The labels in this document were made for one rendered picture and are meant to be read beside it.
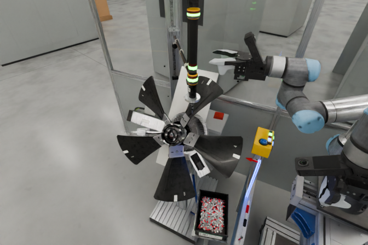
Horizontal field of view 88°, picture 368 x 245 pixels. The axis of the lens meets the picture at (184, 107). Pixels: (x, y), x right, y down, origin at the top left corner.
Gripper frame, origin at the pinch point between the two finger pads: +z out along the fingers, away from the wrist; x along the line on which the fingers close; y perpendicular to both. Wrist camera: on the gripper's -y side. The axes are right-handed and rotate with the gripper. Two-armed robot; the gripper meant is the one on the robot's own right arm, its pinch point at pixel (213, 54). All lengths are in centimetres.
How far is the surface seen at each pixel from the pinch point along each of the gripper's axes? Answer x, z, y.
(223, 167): -12, -11, 50
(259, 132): 26, -30, 59
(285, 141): 60, -60, 96
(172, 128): -1.4, 18.0, 41.5
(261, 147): 15, -31, 61
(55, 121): 89, 242, 167
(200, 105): 8.0, 5.5, 31.0
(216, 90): 12.4, -1.6, 23.3
